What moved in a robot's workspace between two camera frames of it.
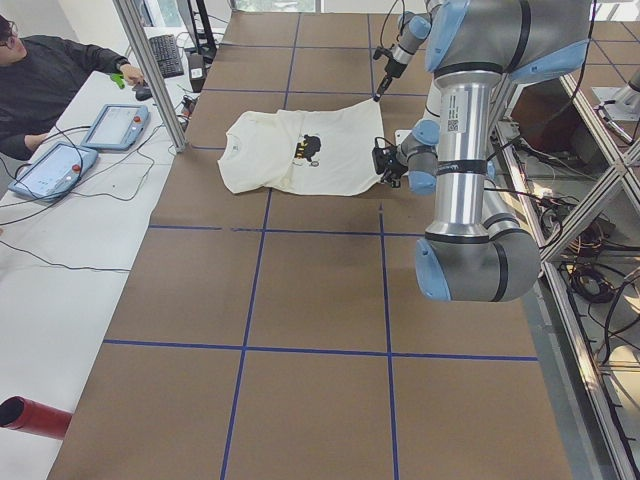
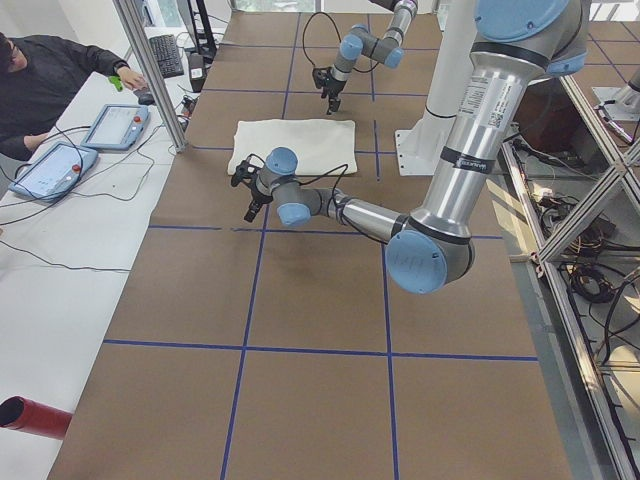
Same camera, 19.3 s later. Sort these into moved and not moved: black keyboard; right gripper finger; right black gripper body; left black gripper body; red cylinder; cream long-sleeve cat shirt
Moved: left black gripper body; right black gripper body; cream long-sleeve cat shirt; right gripper finger
Not moved: red cylinder; black keyboard
